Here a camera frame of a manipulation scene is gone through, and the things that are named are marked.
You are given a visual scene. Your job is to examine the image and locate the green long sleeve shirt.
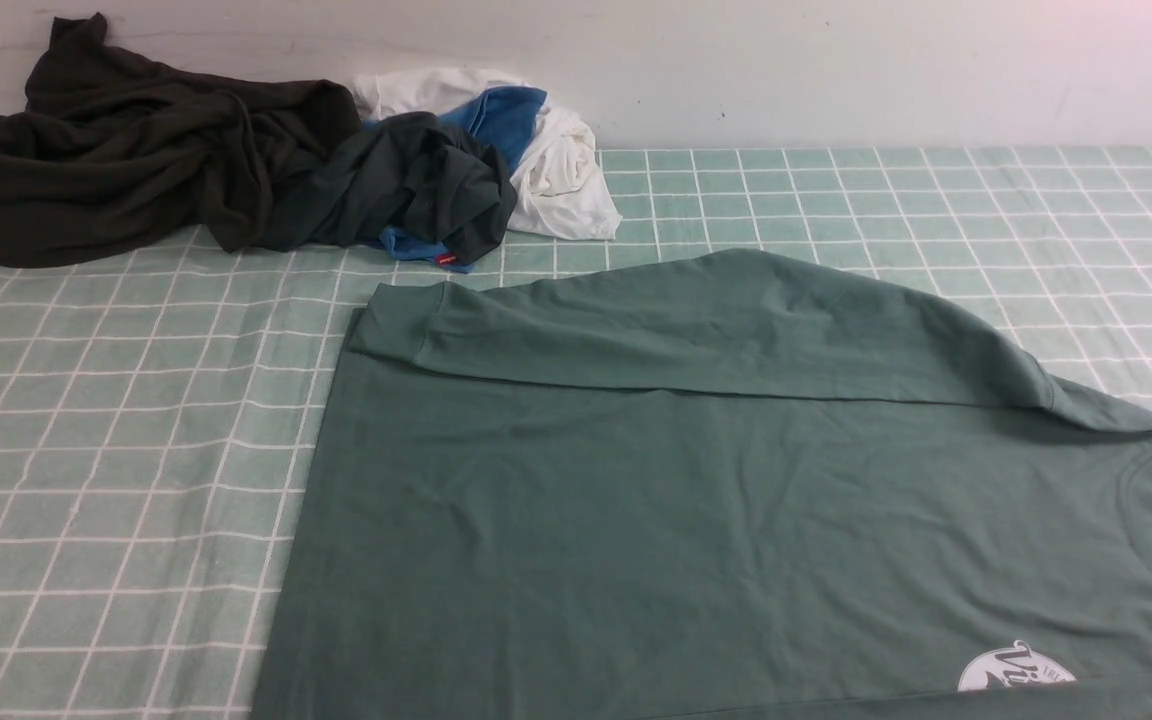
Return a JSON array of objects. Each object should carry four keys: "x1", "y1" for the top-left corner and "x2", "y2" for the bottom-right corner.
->
[{"x1": 250, "y1": 250, "x2": 1152, "y2": 719}]

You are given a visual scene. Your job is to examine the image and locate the dark teal crumpled shirt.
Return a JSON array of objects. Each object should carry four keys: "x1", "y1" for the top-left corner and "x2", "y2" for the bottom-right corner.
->
[{"x1": 253, "y1": 111, "x2": 517, "y2": 268}]

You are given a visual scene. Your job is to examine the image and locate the white crumpled garment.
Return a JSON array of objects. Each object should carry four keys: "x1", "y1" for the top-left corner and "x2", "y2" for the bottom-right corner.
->
[{"x1": 353, "y1": 67, "x2": 622, "y2": 241}]

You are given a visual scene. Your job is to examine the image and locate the blue crumpled garment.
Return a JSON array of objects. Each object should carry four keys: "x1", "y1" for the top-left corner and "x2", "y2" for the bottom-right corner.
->
[{"x1": 364, "y1": 86, "x2": 547, "y2": 273}]

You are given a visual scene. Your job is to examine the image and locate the green checkered table cloth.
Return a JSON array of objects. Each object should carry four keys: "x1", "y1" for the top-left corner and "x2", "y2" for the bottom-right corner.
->
[{"x1": 0, "y1": 146, "x2": 1152, "y2": 719}]

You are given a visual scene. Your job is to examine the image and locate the dark olive crumpled garment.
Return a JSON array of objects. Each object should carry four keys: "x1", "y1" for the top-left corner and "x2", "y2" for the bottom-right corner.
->
[{"x1": 0, "y1": 13, "x2": 362, "y2": 268}]

